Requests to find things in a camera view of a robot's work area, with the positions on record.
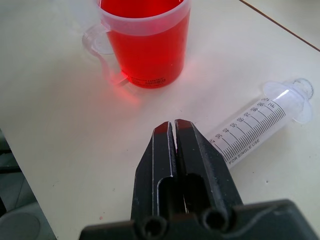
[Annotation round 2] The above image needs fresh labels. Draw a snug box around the clear cup with red liquid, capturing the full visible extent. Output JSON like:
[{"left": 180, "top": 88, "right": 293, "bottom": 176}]
[{"left": 82, "top": 0, "right": 193, "bottom": 89}]

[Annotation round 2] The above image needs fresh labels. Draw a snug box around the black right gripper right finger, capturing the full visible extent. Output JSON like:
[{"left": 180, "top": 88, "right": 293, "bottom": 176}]
[{"left": 174, "top": 118, "right": 244, "bottom": 216}]

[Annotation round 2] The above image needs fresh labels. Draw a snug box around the grey round stool seat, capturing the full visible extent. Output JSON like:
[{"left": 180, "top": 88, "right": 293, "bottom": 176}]
[{"left": 0, "top": 208, "right": 41, "bottom": 240}]

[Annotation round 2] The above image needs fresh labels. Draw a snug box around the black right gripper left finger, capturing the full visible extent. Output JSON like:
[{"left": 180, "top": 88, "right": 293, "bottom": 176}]
[{"left": 130, "top": 120, "right": 186, "bottom": 224}]

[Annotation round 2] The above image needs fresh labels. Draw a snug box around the clear plastic syringe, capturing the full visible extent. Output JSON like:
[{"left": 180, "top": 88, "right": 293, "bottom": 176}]
[{"left": 206, "top": 78, "right": 315, "bottom": 170}]

